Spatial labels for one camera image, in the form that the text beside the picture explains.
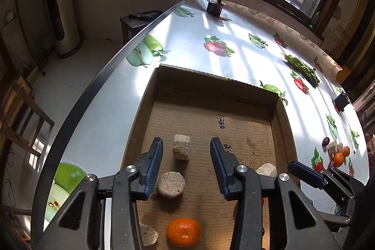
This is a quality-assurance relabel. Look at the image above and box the orange tangerine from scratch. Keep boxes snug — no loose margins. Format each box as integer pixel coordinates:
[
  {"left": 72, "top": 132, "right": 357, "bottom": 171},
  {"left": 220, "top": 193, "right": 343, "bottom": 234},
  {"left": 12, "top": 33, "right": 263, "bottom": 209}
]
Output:
[
  {"left": 167, "top": 218, "right": 202, "bottom": 247},
  {"left": 332, "top": 152, "right": 345, "bottom": 168},
  {"left": 342, "top": 146, "right": 350, "bottom": 157}
]

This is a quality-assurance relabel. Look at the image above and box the beige cylindrical cork block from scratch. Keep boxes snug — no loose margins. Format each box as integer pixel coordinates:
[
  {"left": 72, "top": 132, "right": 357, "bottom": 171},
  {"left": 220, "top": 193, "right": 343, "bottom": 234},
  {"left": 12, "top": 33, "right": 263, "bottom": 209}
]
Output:
[{"left": 172, "top": 134, "right": 191, "bottom": 161}]

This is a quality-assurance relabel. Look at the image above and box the orange tangerine front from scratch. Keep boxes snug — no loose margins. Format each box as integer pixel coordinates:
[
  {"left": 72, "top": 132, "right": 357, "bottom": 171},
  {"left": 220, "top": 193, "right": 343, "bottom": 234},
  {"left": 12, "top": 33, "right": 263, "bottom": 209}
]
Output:
[{"left": 167, "top": 218, "right": 202, "bottom": 247}]

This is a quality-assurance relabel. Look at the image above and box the dark red date back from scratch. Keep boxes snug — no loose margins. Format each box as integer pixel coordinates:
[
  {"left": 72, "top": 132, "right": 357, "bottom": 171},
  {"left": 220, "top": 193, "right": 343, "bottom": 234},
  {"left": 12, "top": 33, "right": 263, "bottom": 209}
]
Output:
[{"left": 322, "top": 137, "right": 330, "bottom": 147}]

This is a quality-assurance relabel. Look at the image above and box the shallow cardboard tray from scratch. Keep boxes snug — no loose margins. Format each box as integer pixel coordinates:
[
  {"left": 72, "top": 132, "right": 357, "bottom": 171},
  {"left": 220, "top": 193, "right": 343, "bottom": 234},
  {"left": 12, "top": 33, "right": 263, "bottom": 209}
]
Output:
[{"left": 120, "top": 64, "right": 301, "bottom": 250}]

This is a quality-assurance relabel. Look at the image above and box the small black box weight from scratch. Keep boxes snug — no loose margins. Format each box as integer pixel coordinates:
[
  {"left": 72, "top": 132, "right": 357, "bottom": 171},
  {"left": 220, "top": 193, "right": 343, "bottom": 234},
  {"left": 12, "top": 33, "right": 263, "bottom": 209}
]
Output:
[{"left": 333, "top": 92, "right": 350, "bottom": 112}]

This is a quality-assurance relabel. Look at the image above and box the bundle of green vegetables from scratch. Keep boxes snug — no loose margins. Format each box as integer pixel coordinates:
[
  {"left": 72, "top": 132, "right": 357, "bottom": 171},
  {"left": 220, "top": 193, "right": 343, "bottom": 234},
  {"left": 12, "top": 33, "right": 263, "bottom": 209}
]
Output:
[{"left": 284, "top": 55, "right": 320, "bottom": 88}]

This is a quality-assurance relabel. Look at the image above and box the fruit-print tablecloth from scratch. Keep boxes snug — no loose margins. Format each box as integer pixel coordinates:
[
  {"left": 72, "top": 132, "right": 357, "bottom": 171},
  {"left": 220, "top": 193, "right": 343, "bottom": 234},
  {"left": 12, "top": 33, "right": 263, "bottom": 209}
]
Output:
[{"left": 32, "top": 0, "right": 374, "bottom": 249}]

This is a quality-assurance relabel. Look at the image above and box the wooden chair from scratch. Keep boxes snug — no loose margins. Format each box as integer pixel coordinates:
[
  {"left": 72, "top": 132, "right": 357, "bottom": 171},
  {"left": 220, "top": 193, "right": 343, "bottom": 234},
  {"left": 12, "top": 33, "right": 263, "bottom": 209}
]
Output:
[{"left": 1, "top": 73, "right": 55, "bottom": 168}]

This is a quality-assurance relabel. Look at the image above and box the small dark side table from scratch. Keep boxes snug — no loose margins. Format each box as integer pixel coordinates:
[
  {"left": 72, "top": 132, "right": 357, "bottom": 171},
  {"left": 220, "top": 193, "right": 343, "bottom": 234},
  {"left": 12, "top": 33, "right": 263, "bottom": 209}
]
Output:
[{"left": 120, "top": 10, "right": 163, "bottom": 44}]

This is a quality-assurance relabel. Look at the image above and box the white standing air conditioner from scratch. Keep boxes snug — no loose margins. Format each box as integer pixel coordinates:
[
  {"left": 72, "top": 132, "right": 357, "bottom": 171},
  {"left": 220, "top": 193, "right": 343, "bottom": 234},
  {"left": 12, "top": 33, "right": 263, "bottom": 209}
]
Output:
[{"left": 56, "top": 0, "right": 82, "bottom": 58}]

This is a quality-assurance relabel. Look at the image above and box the dark jar with spool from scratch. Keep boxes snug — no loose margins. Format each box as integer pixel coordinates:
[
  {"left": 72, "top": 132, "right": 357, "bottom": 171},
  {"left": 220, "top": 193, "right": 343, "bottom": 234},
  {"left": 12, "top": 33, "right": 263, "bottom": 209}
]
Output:
[{"left": 206, "top": 0, "right": 226, "bottom": 18}]

